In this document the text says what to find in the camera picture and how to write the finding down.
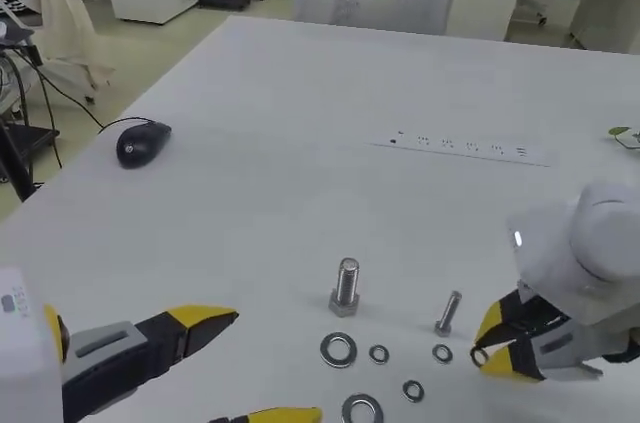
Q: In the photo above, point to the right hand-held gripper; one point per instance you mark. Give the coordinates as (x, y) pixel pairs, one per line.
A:
(590, 263)

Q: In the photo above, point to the large steel washer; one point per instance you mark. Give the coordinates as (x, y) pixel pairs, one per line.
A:
(326, 349)
(349, 405)

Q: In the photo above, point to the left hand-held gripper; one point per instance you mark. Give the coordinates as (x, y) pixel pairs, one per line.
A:
(22, 373)

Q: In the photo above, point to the white power strip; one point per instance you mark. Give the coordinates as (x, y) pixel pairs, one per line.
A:
(460, 148)

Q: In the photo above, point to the large steel bolt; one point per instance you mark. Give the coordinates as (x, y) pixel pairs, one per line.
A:
(346, 288)

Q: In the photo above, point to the small steel bolt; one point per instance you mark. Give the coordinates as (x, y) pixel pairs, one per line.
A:
(447, 315)

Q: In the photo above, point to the black cart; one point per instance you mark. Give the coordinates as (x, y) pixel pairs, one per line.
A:
(25, 143)

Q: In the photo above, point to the green plant leaf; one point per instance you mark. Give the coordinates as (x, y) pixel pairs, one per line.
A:
(620, 132)

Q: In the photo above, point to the black computer mouse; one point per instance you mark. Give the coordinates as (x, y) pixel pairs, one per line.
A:
(140, 145)

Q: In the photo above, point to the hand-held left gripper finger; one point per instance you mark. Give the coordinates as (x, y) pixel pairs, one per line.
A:
(285, 415)

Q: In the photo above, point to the small steel washer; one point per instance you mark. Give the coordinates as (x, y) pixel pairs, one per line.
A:
(406, 391)
(474, 357)
(436, 353)
(373, 353)

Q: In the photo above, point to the beige cloth on chair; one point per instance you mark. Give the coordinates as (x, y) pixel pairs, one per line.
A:
(65, 28)

